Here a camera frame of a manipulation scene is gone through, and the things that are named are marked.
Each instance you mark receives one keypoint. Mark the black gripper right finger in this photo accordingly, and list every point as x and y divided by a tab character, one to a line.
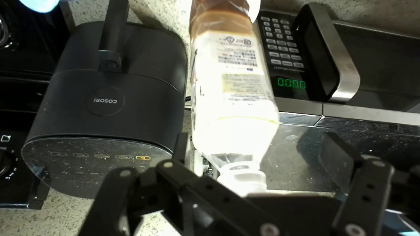
368	197

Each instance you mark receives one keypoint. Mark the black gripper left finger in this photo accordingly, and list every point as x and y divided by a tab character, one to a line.
205	197

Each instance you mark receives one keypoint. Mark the clear bottle with brown liquid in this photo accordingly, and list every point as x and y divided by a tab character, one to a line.
231	113

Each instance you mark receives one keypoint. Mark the black and steel microwave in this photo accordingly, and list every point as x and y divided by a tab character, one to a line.
371	57

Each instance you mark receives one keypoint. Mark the black cylindrical Cosori appliance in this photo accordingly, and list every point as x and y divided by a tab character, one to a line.
139	79

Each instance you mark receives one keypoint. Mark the black stove knob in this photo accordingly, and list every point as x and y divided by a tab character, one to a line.
4	166

